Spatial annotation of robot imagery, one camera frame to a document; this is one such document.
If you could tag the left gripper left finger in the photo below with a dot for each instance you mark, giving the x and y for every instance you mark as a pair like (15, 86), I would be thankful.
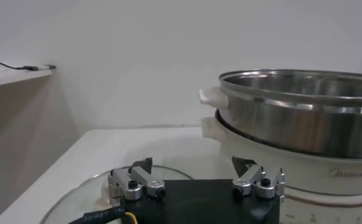
(129, 184)

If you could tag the round glass pot lid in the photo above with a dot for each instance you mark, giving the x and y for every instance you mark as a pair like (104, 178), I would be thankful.
(86, 194)

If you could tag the stainless steel steamer basket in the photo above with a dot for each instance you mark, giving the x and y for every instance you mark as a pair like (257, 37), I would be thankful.
(290, 128)

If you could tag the cream electric cooker base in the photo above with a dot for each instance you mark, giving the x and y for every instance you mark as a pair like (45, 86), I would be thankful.
(305, 182)

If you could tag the white side table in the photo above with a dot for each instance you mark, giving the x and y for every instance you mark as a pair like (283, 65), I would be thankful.
(10, 77)

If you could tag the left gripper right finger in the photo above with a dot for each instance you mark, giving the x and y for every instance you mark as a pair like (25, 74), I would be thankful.
(259, 182)

